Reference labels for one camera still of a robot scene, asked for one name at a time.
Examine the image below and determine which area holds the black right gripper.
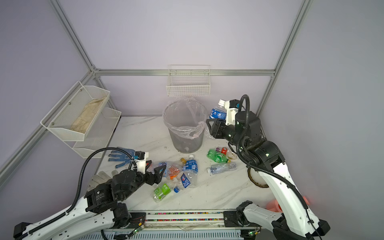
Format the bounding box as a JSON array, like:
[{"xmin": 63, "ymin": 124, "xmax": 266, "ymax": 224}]
[{"xmin": 203, "ymin": 117, "xmax": 244, "ymax": 150}]

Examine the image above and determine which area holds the clear bottle green cap blue label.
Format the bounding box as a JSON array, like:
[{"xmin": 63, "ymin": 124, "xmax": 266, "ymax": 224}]
[{"xmin": 210, "ymin": 100, "xmax": 227, "ymax": 120}]

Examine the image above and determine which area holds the white cap blue label bottle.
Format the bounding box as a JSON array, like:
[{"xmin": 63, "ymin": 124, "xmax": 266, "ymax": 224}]
[{"xmin": 183, "ymin": 155, "xmax": 198, "ymax": 173}]

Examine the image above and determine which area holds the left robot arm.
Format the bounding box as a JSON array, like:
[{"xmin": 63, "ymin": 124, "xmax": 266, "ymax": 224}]
[{"xmin": 13, "ymin": 147, "xmax": 166, "ymax": 240}]

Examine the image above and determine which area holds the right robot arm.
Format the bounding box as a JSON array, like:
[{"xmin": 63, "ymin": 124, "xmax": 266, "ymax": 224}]
[{"xmin": 206, "ymin": 95, "xmax": 331, "ymax": 240}]

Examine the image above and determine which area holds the grey mesh waste bin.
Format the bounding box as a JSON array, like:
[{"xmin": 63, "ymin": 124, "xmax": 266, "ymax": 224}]
[{"xmin": 163, "ymin": 98, "xmax": 208, "ymax": 154}]

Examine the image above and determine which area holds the yellow cap orange bottle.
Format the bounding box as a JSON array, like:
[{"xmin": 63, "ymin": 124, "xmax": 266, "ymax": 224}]
[{"xmin": 167, "ymin": 158, "xmax": 187, "ymax": 180}]

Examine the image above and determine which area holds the red label purple cap bottle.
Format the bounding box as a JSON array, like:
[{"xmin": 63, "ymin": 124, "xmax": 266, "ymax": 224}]
[{"xmin": 216, "ymin": 147, "xmax": 237, "ymax": 161}]

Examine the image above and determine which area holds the bright green label bottle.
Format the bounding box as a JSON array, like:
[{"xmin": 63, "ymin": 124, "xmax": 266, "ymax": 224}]
[{"xmin": 152, "ymin": 183, "xmax": 180, "ymax": 202}]

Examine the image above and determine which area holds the green crushed plastic bottle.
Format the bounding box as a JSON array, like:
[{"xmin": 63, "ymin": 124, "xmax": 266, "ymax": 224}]
[{"xmin": 207, "ymin": 149, "xmax": 229, "ymax": 163}]

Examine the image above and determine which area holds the blue dotted work glove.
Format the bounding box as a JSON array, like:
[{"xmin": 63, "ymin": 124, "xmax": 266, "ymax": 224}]
[{"xmin": 108, "ymin": 147, "xmax": 136, "ymax": 169}]

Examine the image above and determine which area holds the crushed bottle blue red label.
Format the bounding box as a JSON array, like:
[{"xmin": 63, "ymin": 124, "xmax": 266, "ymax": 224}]
[{"xmin": 180, "ymin": 171, "xmax": 198, "ymax": 189}]

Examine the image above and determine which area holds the clear bottle lying right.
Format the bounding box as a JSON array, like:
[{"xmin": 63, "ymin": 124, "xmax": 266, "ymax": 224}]
[{"xmin": 207, "ymin": 163, "xmax": 237, "ymax": 175}]

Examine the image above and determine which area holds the white knit glove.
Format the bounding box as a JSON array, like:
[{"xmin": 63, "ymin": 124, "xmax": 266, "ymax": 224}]
[{"xmin": 87, "ymin": 170, "xmax": 119, "ymax": 192}]

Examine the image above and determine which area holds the potted green plant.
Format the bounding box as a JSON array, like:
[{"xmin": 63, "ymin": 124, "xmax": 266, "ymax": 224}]
[{"xmin": 247, "ymin": 167, "xmax": 269, "ymax": 189}]

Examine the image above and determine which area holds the beige cloth in shelf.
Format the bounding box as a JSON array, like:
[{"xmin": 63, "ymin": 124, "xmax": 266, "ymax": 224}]
[{"xmin": 70, "ymin": 97, "xmax": 106, "ymax": 134}]

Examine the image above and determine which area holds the pink watering can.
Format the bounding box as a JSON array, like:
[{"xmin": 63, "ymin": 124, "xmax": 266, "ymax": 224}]
[{"xmin": 266, "ymin": 196, "xmax": 310, "ymax": 213}]

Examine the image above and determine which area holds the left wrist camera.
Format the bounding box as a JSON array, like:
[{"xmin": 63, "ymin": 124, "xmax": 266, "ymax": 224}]
[{"xmin": 134, "ymin": 151, "xmax": 149, "ymax": 174}]

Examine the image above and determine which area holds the white wire wall basket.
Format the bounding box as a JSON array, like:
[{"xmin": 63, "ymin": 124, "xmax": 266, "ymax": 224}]
[{"xmin": 166, "ymin": 65, "xmax": 211, "ymax": 98}]

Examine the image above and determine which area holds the aluminium rail with beads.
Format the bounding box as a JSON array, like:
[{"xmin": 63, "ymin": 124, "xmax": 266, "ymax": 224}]
[{"xmin": 101, "ymin": 209, "xmax": 271, "ymax": 232}]

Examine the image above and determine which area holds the white mesh wall shelf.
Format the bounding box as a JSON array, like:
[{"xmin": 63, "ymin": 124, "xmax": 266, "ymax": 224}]
[{"xmin": 41, "ymin": 82, "xmax": 122, "ymax": 159}]

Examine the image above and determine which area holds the horizontal aluminium frame bar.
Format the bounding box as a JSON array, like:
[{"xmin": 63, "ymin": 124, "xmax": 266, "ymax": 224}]
[{"xmin": 94, "ymin": 69, "xmax": 276, "ymax": 77}]

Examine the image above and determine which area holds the aluminium frame post right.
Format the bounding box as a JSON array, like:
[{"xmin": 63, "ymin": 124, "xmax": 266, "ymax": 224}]
[{"xmin": 256, "ymin": 0, "xmax": 313, "ymax": 117}]

